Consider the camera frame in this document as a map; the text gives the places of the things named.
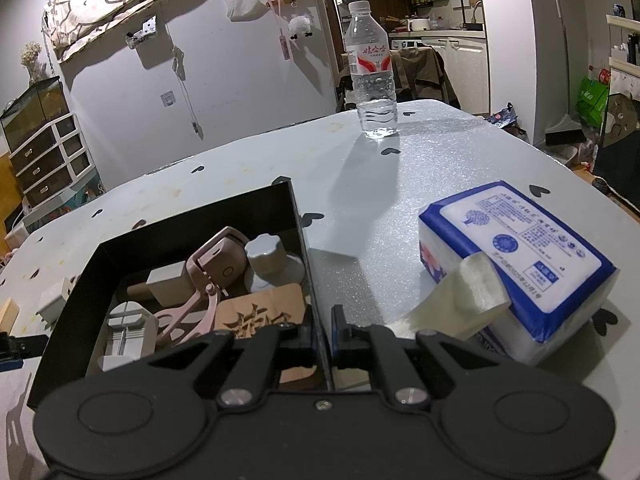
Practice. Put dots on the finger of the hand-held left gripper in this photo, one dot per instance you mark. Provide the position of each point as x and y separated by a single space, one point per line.
20 347

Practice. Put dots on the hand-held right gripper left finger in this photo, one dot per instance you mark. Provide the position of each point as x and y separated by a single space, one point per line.
309 341

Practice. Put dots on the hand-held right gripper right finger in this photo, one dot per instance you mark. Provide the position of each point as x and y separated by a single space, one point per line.
335 341

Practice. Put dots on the carved wooden plaque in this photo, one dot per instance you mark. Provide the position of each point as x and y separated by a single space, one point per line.
270 305

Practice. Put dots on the white grey block tool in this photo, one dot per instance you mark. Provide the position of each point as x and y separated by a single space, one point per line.
130 330

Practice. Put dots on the pink eyelash curler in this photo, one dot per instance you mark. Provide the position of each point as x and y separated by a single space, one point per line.
220 260

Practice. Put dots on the black cardboard box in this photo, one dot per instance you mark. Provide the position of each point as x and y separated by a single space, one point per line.
200 225

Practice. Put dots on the small wooden block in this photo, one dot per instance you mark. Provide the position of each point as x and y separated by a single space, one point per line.
7 315

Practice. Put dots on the white plug adapter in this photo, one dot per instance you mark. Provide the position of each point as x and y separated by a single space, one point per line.
55 302

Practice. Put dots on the grey knob lid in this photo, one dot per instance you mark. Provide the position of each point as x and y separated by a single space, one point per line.
266 256

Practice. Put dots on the white dark drawer cabinet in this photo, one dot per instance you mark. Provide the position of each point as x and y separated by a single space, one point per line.
47 160

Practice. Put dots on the blue white tissue pack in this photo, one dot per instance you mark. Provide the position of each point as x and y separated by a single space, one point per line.
515 230

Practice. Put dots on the glass fish tank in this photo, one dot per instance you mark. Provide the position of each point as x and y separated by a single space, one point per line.
35 110

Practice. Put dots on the clear plastic water bottle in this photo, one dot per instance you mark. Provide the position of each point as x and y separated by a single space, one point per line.
372 87

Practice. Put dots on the chair with brown jacket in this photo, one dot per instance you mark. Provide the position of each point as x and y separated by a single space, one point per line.
422 75

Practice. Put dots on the blue patterned bag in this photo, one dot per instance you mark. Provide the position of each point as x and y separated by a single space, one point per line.
504 116

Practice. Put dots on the dried flower bunch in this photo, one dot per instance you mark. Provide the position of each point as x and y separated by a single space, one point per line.
31 55

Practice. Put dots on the white kitchen counter cabinet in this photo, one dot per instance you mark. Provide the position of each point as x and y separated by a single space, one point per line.
465 70

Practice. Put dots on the white plush sheep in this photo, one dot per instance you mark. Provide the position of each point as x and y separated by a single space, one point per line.
300 26

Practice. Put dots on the white cooking pot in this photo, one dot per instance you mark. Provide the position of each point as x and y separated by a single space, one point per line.
416 25

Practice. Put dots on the white hanging cloth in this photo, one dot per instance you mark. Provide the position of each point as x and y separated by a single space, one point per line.
244 7

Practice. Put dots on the green bag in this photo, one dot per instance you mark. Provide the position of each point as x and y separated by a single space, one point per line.
592 102

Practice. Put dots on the white wall socket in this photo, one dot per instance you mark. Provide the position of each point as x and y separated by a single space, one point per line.
168 98

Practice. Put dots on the wall mirror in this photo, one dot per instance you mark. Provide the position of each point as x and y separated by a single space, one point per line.
342 15

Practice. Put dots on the silver wall clip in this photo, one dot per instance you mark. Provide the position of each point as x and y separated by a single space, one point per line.
142 32

